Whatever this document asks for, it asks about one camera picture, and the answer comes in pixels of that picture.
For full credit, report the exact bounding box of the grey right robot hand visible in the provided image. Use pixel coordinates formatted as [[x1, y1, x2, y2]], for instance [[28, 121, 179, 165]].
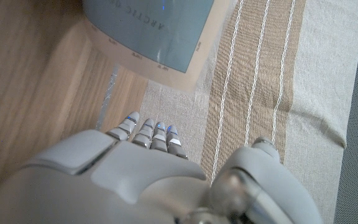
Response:
[[0, 111, 323, 224]]

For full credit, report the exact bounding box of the rolled world map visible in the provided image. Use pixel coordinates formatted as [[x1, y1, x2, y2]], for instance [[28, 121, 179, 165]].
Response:
[[81, 0, 239, 94]]

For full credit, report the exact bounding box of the beige striped curtain backdrop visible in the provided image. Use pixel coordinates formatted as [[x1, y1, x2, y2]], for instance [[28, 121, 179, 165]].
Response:
[[137, 0, 358, 224]]

